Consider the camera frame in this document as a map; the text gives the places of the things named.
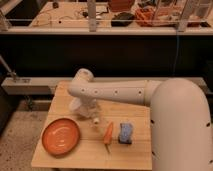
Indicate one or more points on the black bag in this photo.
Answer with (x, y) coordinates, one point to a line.
(122, 19)

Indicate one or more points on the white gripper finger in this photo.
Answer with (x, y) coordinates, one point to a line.
(96, 120)

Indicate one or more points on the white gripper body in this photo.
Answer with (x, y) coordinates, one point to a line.
(75, 103)

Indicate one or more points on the grey metal clamp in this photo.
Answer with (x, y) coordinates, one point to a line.
(12, 73)

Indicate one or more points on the blue sponge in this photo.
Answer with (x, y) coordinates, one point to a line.
(126, 130)

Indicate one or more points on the orange crate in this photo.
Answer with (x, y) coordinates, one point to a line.
(151, 18)

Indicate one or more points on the orange ceramic bowl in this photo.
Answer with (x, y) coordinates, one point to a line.
(61, 136)

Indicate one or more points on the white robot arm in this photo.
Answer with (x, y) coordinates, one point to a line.
(181, 134)

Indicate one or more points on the orange carrot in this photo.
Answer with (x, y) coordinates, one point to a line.
(108, 134)

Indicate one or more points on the clear plastic bottle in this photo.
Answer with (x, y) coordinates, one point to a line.
(88, 110)

